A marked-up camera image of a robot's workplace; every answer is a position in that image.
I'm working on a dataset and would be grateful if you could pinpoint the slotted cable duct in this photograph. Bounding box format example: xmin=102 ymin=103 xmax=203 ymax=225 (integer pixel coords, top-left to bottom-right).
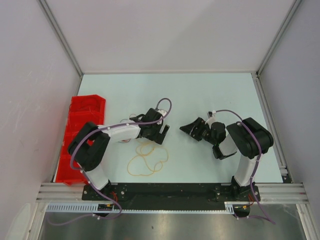
xmin=46 ymin=201 xmax=253 ymax=215

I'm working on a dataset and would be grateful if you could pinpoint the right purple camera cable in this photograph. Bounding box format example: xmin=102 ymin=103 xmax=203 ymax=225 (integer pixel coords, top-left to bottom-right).
xmin=213 ymin=109 xmax=277 ymax=225

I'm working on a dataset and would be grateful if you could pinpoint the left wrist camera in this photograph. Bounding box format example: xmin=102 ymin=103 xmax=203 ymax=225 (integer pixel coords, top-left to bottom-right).
xmin=155 ymin=108 xmax=168 ymax=119

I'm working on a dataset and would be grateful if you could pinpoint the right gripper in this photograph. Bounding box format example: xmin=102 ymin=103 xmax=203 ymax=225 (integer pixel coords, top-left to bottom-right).
xmin=179 ymin=117 xmax=216 ymax=146

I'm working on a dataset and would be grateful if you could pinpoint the red plastic bin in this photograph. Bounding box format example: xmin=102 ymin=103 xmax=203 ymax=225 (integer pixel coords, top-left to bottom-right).
xmin=54 ymin=94 xmax=106 ymax=186

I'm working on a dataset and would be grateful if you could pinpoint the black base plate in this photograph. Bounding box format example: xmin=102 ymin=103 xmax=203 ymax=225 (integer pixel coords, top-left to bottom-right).
xmin=82 ymin=182 xmax=260 ymax=211

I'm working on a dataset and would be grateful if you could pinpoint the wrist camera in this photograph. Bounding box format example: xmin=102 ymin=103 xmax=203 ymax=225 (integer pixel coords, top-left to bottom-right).
xmin=205 ymin=110 xmax=217 ymax=127
xmin=155 ymin=108 xmax=168 ymax=119

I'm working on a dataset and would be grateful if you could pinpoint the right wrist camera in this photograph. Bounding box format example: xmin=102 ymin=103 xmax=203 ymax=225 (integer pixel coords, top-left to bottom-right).
xmin=205 ymin=110 xmax=217 ymax=127

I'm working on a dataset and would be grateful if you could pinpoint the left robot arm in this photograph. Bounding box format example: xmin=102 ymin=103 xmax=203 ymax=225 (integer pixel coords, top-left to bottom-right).
xmin=67 ymin=108 xmax=170 ymax=200

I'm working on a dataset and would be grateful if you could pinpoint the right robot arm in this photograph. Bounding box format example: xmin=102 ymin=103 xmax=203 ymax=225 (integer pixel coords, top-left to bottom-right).
xmin=179 ymin=116 xmax=274 ymax=201

